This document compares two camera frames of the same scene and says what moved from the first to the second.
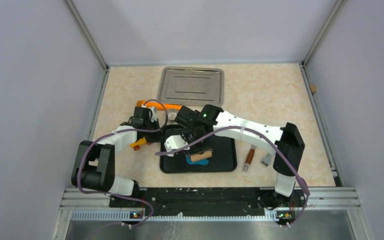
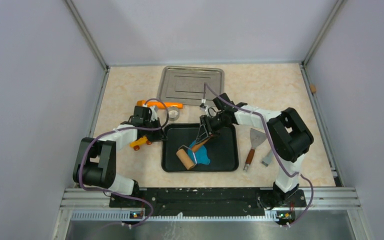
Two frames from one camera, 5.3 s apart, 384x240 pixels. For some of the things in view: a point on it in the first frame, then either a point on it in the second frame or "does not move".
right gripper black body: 200,146 to 217,122
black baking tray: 224,159 does not move
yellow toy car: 136,145 does not move
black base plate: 210,201 does not move
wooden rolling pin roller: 198,156 to 187,155
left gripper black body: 153,137 does not move
